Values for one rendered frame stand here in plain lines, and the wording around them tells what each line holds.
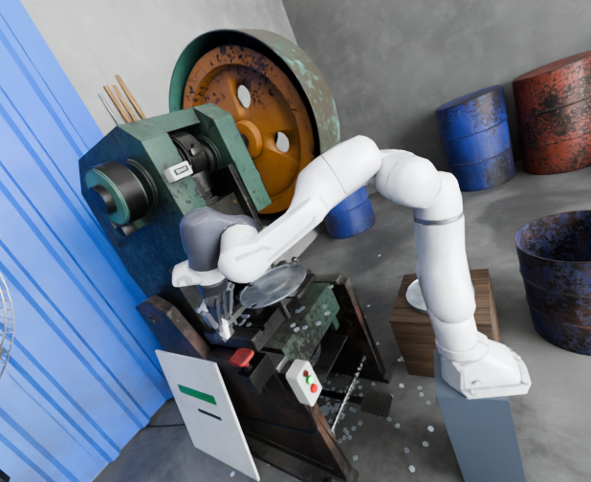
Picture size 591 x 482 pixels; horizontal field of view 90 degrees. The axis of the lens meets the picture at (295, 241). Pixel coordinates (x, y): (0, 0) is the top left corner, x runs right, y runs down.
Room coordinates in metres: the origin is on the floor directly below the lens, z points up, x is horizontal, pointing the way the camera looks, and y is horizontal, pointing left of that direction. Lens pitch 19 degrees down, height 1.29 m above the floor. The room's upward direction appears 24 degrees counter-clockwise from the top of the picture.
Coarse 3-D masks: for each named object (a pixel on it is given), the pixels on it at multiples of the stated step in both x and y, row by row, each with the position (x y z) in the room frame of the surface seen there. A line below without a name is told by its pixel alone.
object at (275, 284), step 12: (288, 264) 1.20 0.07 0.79; (264, 276) 1.19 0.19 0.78; (276, 276) 1.12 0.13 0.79; (288, 276) 1.09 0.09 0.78; (300, 276) 1.04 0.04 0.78; (252, 288) 1.13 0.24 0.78; (264, 288) 1.07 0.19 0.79; (276, 288) 1.03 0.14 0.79; (288, 288) 1.00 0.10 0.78; (240, 300) 1.07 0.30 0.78; (252, 300) 1.02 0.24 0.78; (264, 300) 0.98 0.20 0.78; (276, 300) 0.94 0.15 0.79
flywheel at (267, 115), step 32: (224, 64) 1.36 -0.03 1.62; (256, 64) 1.26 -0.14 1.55; (192, 96) 1.52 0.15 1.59; (224, 96) 1.45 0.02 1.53; (256, 96) 1.34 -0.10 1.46; (288, 96) 1.21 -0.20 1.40; (256, 128) 1.38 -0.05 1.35; (288, 128) 1.29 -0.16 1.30; (256, 160) 1.44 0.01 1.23; (288, 160) 1.33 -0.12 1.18; (288, 192) 1.33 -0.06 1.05
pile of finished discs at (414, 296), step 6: (414, 282) 1.27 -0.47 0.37; (408, 288) 1.25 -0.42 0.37; (414, 288) 1.23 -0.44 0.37; (408, 294) 1.21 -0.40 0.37; (414, 294) 1.19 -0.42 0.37; (420, 294) 1.18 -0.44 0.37; (408, 300) 1.17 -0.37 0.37; (414, 300) 1.15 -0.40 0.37; (420, 300) 1.13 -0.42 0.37; (414, 306) 1.11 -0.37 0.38; (420, 306) 1.10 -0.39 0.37; (420, 312) 1.08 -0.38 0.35; (426, 312) 1.06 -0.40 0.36
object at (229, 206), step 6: (210, 198) 1.15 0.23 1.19; (216, 198) 1.15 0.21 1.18; (222, 198) 1.13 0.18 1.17; (228, 198) 1.13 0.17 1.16; (234, 198) 1.16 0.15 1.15; (216, 204) 1.09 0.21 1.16; (222, 204) 1.11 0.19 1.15; (228, 204) 1.12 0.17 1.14; (234, 204) 1.15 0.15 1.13; (216, 210) 1.08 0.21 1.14; (222, 210) 1.09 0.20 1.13; (228, 210) 1.11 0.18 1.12; (234, 210) 1.13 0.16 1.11; (240, 210) 1.15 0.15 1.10
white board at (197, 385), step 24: (168, 360) 1.28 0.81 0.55; (192, 360) 1.13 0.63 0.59; (192, 384) 1.17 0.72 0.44; (216, 384) 1.04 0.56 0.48; (192, 408) 1.20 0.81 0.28; (216, 408) 1.07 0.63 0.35; (192, 432) 1.25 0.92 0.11; (216, 432) 1.10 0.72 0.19; (240, 432) 0.98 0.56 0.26; (216, 456) 1.13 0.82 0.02; (240, 456) 1.00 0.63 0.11
